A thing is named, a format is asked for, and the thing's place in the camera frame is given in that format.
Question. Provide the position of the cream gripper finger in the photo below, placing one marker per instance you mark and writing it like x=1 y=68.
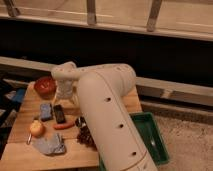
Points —
x=55 y=100
x=74 y=100

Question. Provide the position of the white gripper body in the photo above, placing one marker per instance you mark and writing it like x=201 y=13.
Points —
x=64 y=89

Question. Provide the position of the black eraser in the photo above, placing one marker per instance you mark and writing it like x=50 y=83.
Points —
x=59 y=114

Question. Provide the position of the green plastic tray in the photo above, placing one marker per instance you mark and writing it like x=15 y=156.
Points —
x=150 y=138

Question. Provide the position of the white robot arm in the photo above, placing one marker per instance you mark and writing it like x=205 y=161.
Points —
x=100 y=90

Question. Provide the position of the red bowl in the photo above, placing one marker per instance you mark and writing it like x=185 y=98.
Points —
x=45 y=87

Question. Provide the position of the blue sponge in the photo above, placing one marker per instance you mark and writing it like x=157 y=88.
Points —
x=46 y=112

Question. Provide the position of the small dark round can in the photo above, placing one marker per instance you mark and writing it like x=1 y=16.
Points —
x=80 y=122

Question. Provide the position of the bunch of dark grapes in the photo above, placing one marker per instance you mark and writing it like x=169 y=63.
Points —
x=84 y=137

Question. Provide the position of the grey-blue cloth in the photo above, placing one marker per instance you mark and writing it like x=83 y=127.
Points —
x=53 y=146

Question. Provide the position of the metal spoon handle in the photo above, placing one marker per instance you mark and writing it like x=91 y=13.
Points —
x=29 y=139

